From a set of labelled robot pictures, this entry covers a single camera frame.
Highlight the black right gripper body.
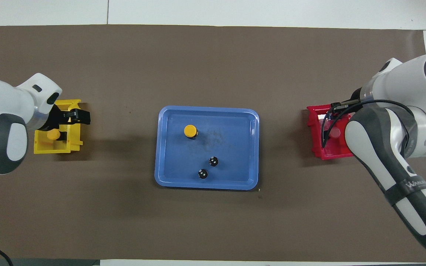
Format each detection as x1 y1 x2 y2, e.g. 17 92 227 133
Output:
348 88 364 108

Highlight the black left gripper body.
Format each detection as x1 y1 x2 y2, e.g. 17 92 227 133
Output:
37 105 71 132

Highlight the red plastic bin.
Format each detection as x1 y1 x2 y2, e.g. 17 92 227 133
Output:
307 105 355 161

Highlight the yellow plastic bin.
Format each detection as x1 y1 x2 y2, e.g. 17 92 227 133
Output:
33 99 84 154

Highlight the blue plastic tray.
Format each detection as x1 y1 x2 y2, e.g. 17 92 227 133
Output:
154 106 260 191

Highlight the brown paper table mat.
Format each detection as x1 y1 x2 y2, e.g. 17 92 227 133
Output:
0 24 426 262

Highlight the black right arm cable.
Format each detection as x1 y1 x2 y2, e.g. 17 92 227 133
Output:
320 99 426 149

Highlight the black velcro cable strap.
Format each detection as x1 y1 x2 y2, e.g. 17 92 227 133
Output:
385 177 426 206

